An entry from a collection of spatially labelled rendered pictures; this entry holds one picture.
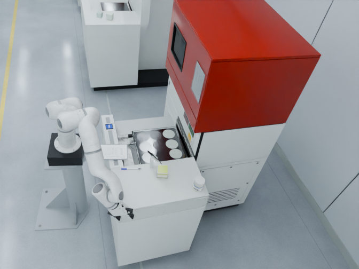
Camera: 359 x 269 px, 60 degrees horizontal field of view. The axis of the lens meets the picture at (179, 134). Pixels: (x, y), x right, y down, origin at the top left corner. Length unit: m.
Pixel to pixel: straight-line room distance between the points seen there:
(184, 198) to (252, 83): 0.87
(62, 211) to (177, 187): 1.38
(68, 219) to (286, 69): 2.26
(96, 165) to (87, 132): 0.18
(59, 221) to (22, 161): 0.86
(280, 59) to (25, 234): 2.52
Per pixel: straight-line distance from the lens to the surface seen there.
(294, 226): 3.49
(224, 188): 2.90
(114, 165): 2.25
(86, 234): 3.05
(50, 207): 3.23
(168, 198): 2.10
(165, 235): 2.50
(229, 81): 1.93
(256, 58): 1.91
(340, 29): 3.22
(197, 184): 2.09
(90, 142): 1.65
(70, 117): 1.77
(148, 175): 2.19
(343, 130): 3.20
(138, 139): 2.49
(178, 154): 2.42
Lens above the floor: 2.72
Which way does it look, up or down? 45 degrees down
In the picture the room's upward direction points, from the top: 11 degrees clockwise
